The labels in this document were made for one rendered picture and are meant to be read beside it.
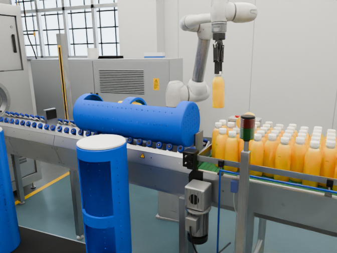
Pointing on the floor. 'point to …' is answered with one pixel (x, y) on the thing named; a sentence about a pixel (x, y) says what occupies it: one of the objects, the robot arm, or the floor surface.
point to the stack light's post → (242, 201)
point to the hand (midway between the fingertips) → (218, 68)
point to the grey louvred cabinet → (104, 80)
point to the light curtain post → (61, 41)
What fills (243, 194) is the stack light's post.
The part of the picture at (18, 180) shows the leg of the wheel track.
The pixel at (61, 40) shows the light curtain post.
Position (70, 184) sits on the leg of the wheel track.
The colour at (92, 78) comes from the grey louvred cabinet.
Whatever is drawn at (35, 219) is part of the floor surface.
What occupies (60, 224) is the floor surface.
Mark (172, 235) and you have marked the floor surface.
